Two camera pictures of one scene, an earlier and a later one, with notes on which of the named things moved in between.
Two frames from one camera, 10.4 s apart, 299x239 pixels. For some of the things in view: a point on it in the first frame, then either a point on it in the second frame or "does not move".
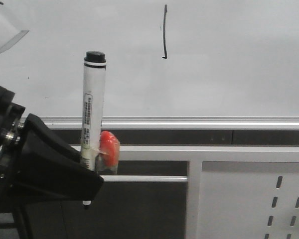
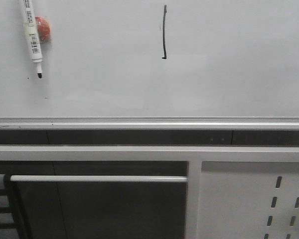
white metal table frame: x=195 y=155 does not move
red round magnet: x=107 y=162 → x=43 y=28
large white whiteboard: x=170 y=64 does not move
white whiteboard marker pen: x=93 y=109 → x=29 y=22
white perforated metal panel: x=253 y=200 does not move
